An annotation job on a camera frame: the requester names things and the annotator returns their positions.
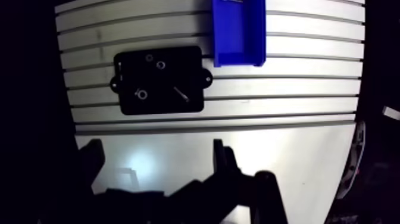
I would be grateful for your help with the steel bolt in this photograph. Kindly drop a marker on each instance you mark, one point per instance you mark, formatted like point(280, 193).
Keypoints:
point(182, 94)

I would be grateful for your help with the black tray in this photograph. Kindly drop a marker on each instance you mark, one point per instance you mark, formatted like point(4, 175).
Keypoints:
point(162, 100)

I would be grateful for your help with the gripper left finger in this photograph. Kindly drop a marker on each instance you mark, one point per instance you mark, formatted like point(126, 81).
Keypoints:
point(93, 156)

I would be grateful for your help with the blue bin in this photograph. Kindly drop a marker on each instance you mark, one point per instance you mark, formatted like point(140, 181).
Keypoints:
point(237, 34)

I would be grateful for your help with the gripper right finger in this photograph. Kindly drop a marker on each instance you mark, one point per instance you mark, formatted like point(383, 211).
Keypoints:
point(265, 194)

